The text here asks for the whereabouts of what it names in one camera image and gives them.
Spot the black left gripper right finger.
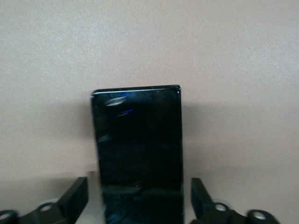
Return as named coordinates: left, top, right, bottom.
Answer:
left=191, top=177, right=280, bottom=224

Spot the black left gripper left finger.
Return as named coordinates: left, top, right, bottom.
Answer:
left=0, top=176, right=90, bottom=224

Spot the black slab smartphone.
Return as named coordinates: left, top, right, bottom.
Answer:
left=90, top=84, right=185, bottom=224

